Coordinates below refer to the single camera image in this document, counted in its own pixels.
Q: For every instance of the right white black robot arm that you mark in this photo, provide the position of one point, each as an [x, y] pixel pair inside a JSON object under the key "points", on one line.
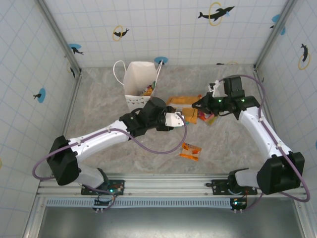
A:
{"points": [[257, 134]]}

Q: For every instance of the aluminium frame post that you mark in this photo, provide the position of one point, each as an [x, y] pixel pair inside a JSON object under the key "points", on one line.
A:
{"points": [[59, 37], [272, 34]]}

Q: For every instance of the orange clear snack pack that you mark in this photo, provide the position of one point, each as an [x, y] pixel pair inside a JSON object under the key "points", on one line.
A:
{"points": [[190, 151]]}

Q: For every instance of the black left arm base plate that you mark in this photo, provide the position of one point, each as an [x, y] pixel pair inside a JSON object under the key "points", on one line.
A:
{"points": [[119, 183]]}

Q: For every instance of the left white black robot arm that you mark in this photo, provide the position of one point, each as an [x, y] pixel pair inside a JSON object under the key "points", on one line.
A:
{"points": [[99, 138]]}

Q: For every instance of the white paper bag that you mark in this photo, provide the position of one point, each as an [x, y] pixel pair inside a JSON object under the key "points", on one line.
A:
{"points": [[138, 74]]}

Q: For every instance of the grey metal panel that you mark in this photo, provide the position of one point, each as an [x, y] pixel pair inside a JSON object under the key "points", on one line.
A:
{"points": [[173, 223]]}

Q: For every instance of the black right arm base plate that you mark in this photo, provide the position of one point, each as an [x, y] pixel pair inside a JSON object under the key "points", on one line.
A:
{"points": [[218, 184]]}

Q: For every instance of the green rainbow snack bag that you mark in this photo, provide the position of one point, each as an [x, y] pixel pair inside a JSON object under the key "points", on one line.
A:
{"points": [[154, 84]]}

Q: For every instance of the clear colourful candy pack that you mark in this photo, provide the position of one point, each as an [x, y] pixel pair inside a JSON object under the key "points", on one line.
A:
{"points": [[209, 120]]}

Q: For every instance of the small black controller board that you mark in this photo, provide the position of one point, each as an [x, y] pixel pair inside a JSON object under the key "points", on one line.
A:
{"points": [[239, 203], [101, 203]]}

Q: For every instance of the orange yellow snack pack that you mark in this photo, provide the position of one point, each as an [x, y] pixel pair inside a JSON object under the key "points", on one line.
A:
{"points": [[147, 91]]}

